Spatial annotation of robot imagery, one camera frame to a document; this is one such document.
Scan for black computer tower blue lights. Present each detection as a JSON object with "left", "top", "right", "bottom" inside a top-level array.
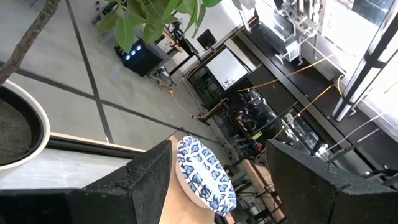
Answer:
[{"left": 114, "top": 37, "right": 170, "bottom": 78}]

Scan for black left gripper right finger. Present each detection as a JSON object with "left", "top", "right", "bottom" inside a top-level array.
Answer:
[{"left": 266, "top": 139, "right": 398, "bottom": 224}]

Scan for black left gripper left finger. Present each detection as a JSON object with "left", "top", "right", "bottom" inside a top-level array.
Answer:
[{"left": 0, "top": 140, "right": 173, "bottom": 224}]

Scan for yellow floor cable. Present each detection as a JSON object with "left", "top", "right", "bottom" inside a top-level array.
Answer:
[{"left": 167, "top": 89, "right": 229, "bottom": 119}]

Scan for dark potting soil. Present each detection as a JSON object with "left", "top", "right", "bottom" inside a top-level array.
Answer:
[{"left": 0, "top": 99, "right": 34, "bottom": 166}]

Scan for white planter pot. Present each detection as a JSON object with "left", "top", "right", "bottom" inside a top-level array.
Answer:
[{"left": 0, "top": 80, "right": 51, "bottom": 180}]

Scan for green leafy potted tree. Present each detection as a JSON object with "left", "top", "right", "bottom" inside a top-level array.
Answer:
[{"left": 0, "top": 0, "right": 243, "bottom": 86}]

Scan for white hanging cable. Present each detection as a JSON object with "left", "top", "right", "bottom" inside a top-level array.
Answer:
[{"left": 326, "top": 113, "right": 386, "bottom": 153}]

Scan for yellow hanging cable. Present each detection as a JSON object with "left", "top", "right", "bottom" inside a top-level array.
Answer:
[{"left": 238, "top": 54, "right": 336, "bottom": 93}]

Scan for blue leaf pattern bowl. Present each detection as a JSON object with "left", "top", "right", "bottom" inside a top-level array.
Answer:
[{"left": 175, "top": 135, "right": 238, "bottom": 217}]

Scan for large white display screen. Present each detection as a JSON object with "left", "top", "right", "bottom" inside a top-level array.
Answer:
[{"left": 206, "top": 47, "right": 249, "bottom": 91}]

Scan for orange hanging cable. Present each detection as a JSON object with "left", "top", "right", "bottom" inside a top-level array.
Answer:
[{"left": 272, "top": 84, "right": 334, "bottom": 140}]

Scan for black metal frame post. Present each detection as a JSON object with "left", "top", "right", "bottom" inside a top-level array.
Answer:
[{"left": 331, "top": 0, "right": 398, "bottom": 123}]

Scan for black monitor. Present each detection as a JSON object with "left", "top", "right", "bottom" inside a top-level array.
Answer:
[{"left": 196, "top": 28, "right": 218, "bottom": 50}]

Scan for wooden workbench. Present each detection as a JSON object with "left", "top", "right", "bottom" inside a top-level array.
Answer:
[{"left": 160, "top": 27, "right": 185, "bottom": 54}]

